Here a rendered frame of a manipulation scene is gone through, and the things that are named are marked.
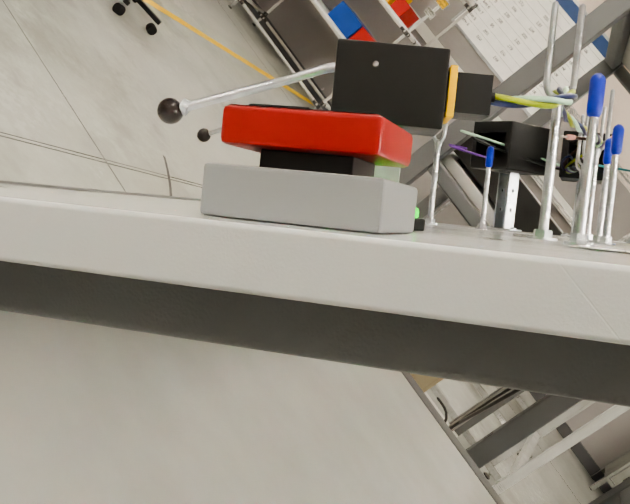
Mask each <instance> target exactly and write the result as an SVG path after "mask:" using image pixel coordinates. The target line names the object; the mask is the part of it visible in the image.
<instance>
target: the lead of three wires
mask: <svg viewBox="0 0 630 504"><path fill-rule="evenodd" d="M557 92H558V93H559V95H555V96H551V97H549V96H532V95H527V96H508V95H503V94H497V93H495V101H494V103H491V105H492V106H497V107H504V108H530V107H535V108H542V109H553V108H557V107H559V106H561V105H562V104H563V105H571V104H572V103H573V100H576V99H577V98H578V96H577V94H575V92H576V91H575V89H571V90H569V88H568V87H567V86H565V87H564V88H563V90H562V89H558V91H557Z"/></svg>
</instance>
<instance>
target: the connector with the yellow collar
mask: <svg viewBox="0 0 630 504"><path fill-rule="evenodd" d="M449 73H450V71H448V80H447V90H446V99H445V108H444V112H445V110H446V101H447V92H448V82H449ZM493 79H494V75H485V74H474V73H463V72H458V78H457V87H456V97H455V106H454V115H453V118H451V119H459V120H470V121H480V122H481V121H482V120H484V119H485V118H487V117H488V116H489V115H490V106H491V103H494V101H495V92H492V88H493Z"/></svg>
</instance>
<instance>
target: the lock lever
mask: <svg viewBox="0 0 630 504"><path fill-rule="evenodd" d="M333 72H335V63H327V64H322V65H319V66H315V67H312V68H309V69H305V70H302V71H299V72H295V73H292V74H288V75H284V76H281V77H277V78H274V79H270V80H266V81H263V82H259V83H255V84H252V85H248V86H244V87H240V88H237V89H233V90H229V91H225V92H222V93H218V94H214V95H210V96H207V97H203V98H199V99H195V100H192V101H190V100H188V99H186V98H184V99H183V100H182V102H181V104H180V106H179V107H180V110H181V112H182V114H183V115H184V116H186V115H187V114H188V113H189V111H191V110H195V109H199V108H203V107H206V106H210V105H214V104H218V103H221V102H225V101H229V100H233V99H236V98H240V97H244V96H248V95H251V94H255V93H259V92H263V91H266V90H270V89H274V88H277V87H281V86H285V85H288V84H292V83H295V82H299V81H302V80H306V79H309V78H312V77H316V76H319V75H322V74H326V73H333Z"/></svg>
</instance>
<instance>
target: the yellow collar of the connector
mask: <svg viewBox="0 0 630 504"><path fill-rule="evenodd" d="M458 68H459V66H458V65H451V66H450V68H449V71H450V73H449V82H448V92H447V101H446V110H445V112H444V117H443V124H446V123H447V122H448V121H449V120H450V119H451V118H453V115H454V106H455V97H456V87H457V78H458Z"/></svg>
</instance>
